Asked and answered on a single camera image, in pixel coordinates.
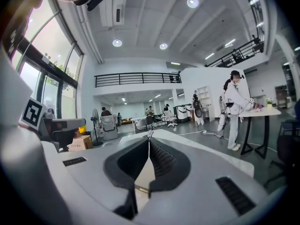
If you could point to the black office chair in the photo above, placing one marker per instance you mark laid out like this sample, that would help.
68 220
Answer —
288 149

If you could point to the black standing fan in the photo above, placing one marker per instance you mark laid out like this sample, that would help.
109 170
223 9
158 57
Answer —
96 121

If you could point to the white folding cart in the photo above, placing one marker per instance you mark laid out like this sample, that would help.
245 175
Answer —
109 128

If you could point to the black framed glass door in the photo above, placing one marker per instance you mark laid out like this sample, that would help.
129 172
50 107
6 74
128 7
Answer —
49 62

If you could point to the white office chair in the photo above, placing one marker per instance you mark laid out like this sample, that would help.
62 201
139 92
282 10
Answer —
169 117

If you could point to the person's black buttoned shirt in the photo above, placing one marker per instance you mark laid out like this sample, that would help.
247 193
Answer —
16 36

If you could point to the white desk with black legs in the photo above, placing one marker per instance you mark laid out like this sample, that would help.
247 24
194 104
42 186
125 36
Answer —
260 112

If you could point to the yellow bin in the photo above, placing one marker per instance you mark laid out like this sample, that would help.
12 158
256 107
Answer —
83 129

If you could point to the black head-mounted camera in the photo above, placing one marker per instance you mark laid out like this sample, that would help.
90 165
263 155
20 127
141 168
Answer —
96 1

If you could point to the black balcony railing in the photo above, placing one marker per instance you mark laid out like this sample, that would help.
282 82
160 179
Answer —
138 80

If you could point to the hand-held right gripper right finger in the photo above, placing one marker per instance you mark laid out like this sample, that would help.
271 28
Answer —
199 191

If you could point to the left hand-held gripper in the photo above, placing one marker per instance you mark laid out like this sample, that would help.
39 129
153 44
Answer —
32 112

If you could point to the white ceiling air conditioner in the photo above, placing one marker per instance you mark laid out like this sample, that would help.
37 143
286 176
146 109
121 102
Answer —
112 10

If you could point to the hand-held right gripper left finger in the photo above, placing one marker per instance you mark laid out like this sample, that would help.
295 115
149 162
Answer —
93 172

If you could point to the beige box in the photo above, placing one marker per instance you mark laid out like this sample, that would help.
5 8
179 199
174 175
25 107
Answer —
145 174

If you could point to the white bookshelf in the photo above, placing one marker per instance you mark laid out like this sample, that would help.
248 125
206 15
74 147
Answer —
206 102

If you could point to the large printed cardboard box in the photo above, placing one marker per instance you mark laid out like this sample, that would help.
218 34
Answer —
80 144

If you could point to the round ceiling light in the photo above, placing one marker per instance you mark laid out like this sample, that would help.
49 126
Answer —
163 46
117 42
192 2

